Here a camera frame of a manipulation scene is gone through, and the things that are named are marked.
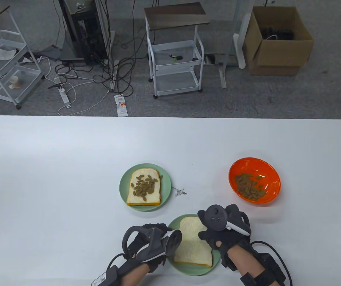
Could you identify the brown cardboard box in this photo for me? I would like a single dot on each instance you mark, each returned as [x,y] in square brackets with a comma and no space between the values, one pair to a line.
[277,56]

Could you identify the white toast slice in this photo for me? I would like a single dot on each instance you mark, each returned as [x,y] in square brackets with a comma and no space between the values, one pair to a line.
[191,247]
[152,198]

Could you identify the person's right hand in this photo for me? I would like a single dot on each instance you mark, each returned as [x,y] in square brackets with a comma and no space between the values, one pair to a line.
[218,238]

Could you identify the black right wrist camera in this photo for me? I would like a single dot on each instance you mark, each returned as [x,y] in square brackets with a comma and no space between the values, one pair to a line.
[228,262]

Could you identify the black white hand controller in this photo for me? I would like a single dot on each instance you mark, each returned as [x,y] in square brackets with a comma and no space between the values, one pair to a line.
[175,242]
[216,216]

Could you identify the green round plate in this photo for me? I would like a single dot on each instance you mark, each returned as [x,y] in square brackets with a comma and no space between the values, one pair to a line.
[166,190]
[194,270]

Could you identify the pile of green raisins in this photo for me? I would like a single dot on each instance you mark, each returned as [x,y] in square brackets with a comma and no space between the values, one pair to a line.
[249,187]
[143,187]

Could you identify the small beige cup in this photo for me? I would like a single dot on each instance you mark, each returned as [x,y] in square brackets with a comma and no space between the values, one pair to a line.
[15,82]

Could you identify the white desk leg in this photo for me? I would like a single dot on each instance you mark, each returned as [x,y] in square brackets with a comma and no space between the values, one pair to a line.
[239,50]

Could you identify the small black green gadget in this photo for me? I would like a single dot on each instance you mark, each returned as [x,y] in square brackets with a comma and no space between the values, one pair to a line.
[176,57]

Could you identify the bundle of black gear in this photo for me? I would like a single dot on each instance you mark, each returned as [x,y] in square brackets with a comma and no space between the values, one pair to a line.
[280,32]

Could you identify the black computer tower stand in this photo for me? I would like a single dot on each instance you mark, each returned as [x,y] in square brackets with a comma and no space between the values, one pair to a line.
[87,35]

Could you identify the crumpled white paper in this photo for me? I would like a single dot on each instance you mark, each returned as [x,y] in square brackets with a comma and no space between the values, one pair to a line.
[1,53]

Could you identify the small crumpled wrapper scrap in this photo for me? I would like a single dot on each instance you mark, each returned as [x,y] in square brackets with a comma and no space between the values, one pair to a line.
[180,192]

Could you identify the grey flat device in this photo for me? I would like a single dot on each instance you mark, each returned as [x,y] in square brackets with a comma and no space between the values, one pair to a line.
[51,51]

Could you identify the white power strip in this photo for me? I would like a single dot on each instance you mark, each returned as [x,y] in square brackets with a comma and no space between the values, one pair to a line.
[64,96]

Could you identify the white cart with dark top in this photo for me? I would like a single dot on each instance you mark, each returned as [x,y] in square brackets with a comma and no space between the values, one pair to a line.
[27,79]
[176,15]

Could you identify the person's right forearm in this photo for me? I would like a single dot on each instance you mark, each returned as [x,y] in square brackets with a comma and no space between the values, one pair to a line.
[245,262]

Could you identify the grey metal floor rail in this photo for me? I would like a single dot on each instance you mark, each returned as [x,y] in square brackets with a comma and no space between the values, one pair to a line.
[222,74]

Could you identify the person's left forearm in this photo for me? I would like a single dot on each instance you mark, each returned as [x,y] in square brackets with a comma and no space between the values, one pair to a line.
[133,277]

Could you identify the person's left hand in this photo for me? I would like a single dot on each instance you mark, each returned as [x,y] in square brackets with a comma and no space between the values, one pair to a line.
[151,230]

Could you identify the white paper slip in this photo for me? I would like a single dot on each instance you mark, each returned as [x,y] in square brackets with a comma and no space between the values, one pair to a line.
[120,107]

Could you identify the orange plastic bowl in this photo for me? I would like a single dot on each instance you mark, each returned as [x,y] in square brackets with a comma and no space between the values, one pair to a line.
[253,166]

